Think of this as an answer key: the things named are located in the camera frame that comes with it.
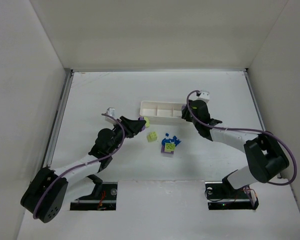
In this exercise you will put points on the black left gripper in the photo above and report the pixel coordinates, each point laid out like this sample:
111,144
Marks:
126,127

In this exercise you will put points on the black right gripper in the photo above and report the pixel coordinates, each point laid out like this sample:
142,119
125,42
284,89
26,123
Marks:
196,113

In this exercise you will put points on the light green lego brick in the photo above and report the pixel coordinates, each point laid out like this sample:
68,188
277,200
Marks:
152,137

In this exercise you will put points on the blue lego piece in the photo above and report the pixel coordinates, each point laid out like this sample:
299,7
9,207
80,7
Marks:
174,140

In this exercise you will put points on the purple lego piece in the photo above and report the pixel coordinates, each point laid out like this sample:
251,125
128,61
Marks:
166,152

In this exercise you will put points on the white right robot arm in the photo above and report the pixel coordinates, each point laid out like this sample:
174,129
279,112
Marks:
265,157

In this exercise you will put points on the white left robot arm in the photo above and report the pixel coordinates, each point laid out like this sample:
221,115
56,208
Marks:
52,188

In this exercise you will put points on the white three-compartment tray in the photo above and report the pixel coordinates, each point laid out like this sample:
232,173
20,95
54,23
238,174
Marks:
162,113

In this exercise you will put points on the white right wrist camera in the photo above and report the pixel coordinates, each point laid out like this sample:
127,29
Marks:
204,96

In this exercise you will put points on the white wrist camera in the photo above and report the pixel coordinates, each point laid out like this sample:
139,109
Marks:
110,114
204,96

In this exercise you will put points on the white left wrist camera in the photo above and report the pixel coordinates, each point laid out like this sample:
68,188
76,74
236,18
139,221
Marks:
110,114

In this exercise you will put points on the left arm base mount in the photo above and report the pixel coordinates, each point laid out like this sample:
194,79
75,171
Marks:
99,200

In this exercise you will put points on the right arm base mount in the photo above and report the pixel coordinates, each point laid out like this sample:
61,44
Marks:
220,197

